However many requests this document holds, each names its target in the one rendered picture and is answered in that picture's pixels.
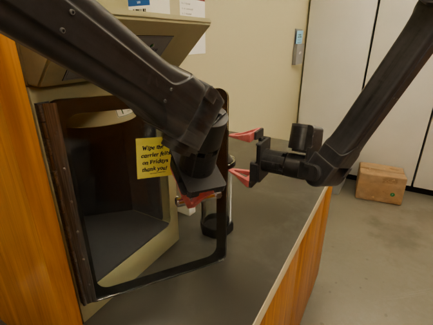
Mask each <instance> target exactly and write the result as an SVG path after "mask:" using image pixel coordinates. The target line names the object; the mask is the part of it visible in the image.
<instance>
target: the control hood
mask: <svg viewBox="0 0 433 325"><path fill-rule="evenodd" d="M105 9H107V10H108V11H109V12H110V13H111V14H112V15H114V16H115V17H116V18H117V19H118V20H119V21H120V22H121V23H122V24H124V25H125V26H126V27H127V28H128V29H129V30H131V31H132V32H133V33H134V34H135V35H167V36H174V37H173V38H172V40H171V41H170V43H169V44H168V46H167V47H166V49H165V50H164V52H163V53H162V55H161V58H163V59H164V60H165V61H167V62H168V63H169V64H172V65H175V66H177V67H179V66H180V65H181V63H182V62H183V61H184V59H185V58H186V57H187V56H188V54H189V53H190V51H191V50H192V49H193V47H194V46H195V45H196V44H197V42H198V41H199V39H200V38H201V37H202V36H203V35H204V33H205V32H206V30H207V29H208V28H209V26H210V24H211V20H210V18H203V17H191V16H184V15H173V14H161V13H154V12H142V11H136V10H124V9H117V8H105ZM19 47H20V50H21V55H22V58H23V63H24V69H25V72H26V77H27V80H28V84H29V85H31V86H32V87H38V88H40V87H46V86H55V85H60V84H70V83H79V82H85V81H87V80H85V79H72V80H67V81H62V79H63V77H64V75H65V73H66V69H65V68H63V67H61V66H59V65H58V64H55V63H53V62H52V61H50V60H48V59H46V58H45V57H43V56H41V55H39V54H37V53H35V52H33V51H31V50H30V49H28V48H26V47H24V46H23V45H21V44H19Z"/></svg>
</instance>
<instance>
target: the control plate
mask: <svg viewBox="0 0 433 325"><path fill-rule="evenodd" d="M137 37H138V38H139V39H141V40H142V41H143V42H144V43H145V44H147V45H148V46H150V45H151V44H152V43H154V44H155V45H154V47H153V48H151V49H152V50H153V51H154V52H155V53H157V54H158V55H159V56H161V55H162V53H163V52H164V50H165V49H166V47H167V46H168V44H169V43H170V41H171V40H172V38H173V37H174V36H167V35H137ZM72 79H82V77H79V76H78V75H75V74H74V73H72V72H70V71H68V70H66V73H65V75H64V77H63V79H62V81H67V80H72Z"/></svg>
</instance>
